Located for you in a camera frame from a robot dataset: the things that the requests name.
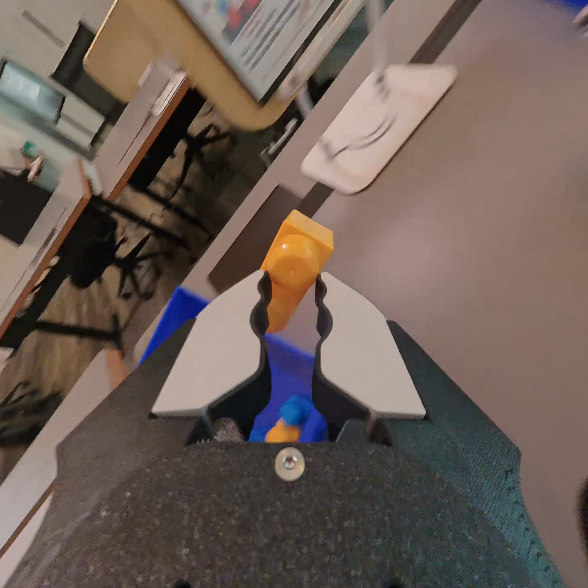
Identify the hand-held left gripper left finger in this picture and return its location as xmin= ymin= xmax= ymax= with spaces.
xmin=151 ymin=270 xmax=273 ymax=435

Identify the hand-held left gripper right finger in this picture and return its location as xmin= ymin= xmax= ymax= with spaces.
xmin=311 ymin=272 xmax=428 ymax=430

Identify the blue plastic bin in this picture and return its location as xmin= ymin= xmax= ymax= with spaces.
xmin=138 ymin=285 xmax=329 ymax=444

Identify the pile of colourful blocks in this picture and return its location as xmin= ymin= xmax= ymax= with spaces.
xmin=264 ymin=395 xmax=315 ymax=444

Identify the yellow two-stud block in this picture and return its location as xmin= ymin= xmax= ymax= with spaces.
xmin=259 ymin=209 xmax=334 ymax=334

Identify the black office chair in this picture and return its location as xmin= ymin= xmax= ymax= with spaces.
xmin=60 ymin=209 xmax=159 ymax=301
xmin=172 ymin=122 xmax=232 ymax=203

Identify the wood-edged office table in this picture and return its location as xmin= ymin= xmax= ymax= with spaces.
xmin=89 ymin=57 xmax=193 ymax=203
xmin=0 ymin=158 xmax=95 ymax=343

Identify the printed instruction sheet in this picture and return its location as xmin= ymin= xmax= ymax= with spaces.
xmin=177 ymin=0 xmax=354 ymax=104

